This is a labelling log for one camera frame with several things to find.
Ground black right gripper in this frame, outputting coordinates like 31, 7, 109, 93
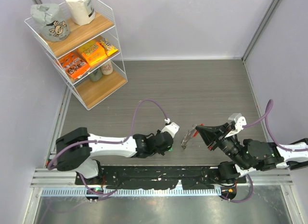
194, 122, 248, 170

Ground red handled crescent blade keychain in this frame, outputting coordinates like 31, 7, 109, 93
181, 125, 198, 150

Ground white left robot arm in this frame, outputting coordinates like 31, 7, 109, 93
49, 123, 179, 184

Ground beige cup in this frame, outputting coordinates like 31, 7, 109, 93
100, 60, 113, 75

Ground yellow candy bag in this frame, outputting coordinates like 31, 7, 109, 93
99, 38, 118, 57

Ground orange yellow snack box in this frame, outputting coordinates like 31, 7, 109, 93
77, 40, 108, 67

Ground white paper bag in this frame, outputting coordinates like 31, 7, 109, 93
65, 0, 95, 26

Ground grey paper bag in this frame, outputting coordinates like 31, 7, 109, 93
30, 3, 70, 42

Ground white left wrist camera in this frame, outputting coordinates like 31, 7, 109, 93
161, 118, 180, 139

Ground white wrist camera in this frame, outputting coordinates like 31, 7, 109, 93
161, 118, 180, 139
226, 113, 247, 137

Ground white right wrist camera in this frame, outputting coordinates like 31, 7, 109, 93
226, 113, 247, 137

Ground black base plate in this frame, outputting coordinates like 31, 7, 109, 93
85, 164, 246, 190

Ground white slotted cable duct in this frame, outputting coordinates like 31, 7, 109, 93
41, 186, 221, 197

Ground white wire shelf unit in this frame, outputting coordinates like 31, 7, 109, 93
25, 0, 128, 110

